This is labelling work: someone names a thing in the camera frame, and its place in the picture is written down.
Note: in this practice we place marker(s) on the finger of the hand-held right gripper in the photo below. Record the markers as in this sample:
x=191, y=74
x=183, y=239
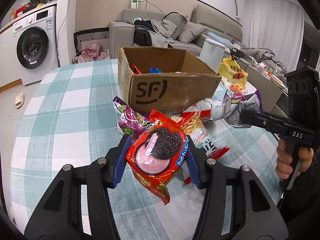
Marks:
x=277, y=117
x=257, y=121

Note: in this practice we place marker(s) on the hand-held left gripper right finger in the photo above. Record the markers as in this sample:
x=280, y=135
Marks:
x=193, y=165

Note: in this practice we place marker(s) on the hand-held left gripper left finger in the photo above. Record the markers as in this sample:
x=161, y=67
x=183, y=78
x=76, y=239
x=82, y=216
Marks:
x=120, y=165

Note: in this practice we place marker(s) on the purple snack packet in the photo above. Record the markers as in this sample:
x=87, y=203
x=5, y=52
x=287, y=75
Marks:
x=130, y=120
x=235, y=105

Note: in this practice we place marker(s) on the red cookie packet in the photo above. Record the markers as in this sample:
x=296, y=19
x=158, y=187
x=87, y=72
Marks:
x=155, y=165

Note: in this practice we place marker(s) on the brown cardboard box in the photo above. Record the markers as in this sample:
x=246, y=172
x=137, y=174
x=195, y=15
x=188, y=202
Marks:
x=175, y=90

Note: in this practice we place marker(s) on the red cone crisp packet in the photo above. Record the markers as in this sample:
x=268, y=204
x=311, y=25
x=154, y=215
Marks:
x=137, y=69

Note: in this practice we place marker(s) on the blue cookie packet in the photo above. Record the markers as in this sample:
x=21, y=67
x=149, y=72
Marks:
x=156, y=70

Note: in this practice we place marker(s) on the person's right forearm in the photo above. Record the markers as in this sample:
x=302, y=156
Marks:
x=307, y=197

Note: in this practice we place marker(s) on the person's right hand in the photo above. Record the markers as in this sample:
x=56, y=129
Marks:
x=283, y=160

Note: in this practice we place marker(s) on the white orange noodle snack packet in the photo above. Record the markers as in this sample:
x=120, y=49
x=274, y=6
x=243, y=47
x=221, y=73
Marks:
x=202, y=140

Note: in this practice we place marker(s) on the white side table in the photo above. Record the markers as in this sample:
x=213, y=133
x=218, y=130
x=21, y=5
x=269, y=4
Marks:
x=248, y=90

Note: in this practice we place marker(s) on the beige bench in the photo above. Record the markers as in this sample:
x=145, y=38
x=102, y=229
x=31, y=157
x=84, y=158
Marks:
x=262, y=87

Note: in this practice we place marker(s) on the orange fruit bag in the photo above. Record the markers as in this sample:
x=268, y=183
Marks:
x=237, y=87

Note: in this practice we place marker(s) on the white red snack packet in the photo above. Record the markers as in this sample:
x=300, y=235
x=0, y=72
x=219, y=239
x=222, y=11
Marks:
x=210, y=107

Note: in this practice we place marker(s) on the yellow plastic bag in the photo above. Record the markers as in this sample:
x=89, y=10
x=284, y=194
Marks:
x=232, y=71

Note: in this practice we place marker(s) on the grey blanket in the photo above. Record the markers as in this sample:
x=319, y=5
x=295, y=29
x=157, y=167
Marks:
x=265, y=56

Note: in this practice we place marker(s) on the black device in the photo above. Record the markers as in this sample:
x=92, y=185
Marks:
x=237, y=52

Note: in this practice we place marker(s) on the teal white checked tablecloth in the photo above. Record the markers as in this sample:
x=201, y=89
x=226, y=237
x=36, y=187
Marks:
x=75, y=100

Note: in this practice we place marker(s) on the white trash bin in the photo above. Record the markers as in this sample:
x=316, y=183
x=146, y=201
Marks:
x=212, y=55

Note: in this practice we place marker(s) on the white curtain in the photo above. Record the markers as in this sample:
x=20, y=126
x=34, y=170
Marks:
x=272, y=17

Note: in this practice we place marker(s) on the light blue pillow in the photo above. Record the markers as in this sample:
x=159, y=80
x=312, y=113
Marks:
x=218, y=38

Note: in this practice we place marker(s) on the grey pillow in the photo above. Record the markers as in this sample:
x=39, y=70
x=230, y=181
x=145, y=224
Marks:
x=191, y=32
x=175, y=23

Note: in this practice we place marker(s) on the pink cloth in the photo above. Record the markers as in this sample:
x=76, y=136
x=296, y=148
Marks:
x=91, y=52

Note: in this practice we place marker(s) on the beige slipper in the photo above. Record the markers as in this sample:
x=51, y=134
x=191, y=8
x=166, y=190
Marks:
x=19, y=100

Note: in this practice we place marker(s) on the grey sofa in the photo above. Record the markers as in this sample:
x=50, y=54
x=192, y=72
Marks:
x=120, y=35

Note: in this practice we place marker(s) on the black clothing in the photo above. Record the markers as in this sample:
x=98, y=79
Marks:
x=142, y=36

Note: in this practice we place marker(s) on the black white patterned basket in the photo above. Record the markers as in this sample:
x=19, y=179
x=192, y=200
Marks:
x=90, y=36

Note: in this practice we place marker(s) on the grey jacket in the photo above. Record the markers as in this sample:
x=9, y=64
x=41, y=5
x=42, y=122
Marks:
x=161, y=30

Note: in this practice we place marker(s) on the white washing machine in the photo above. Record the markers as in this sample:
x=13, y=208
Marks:
x=32, y=50

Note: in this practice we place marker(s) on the white kitchen cabinet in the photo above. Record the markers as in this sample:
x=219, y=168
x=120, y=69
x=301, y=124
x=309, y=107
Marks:
x=8, y=60

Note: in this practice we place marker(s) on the red box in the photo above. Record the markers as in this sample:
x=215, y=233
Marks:
x=20, y=11

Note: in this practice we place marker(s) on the yellow bottle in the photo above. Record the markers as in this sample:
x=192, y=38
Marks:
x=12, y=14

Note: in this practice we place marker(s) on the white green wall charger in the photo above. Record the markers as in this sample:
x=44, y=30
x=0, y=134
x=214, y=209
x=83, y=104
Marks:
x=135, y=3

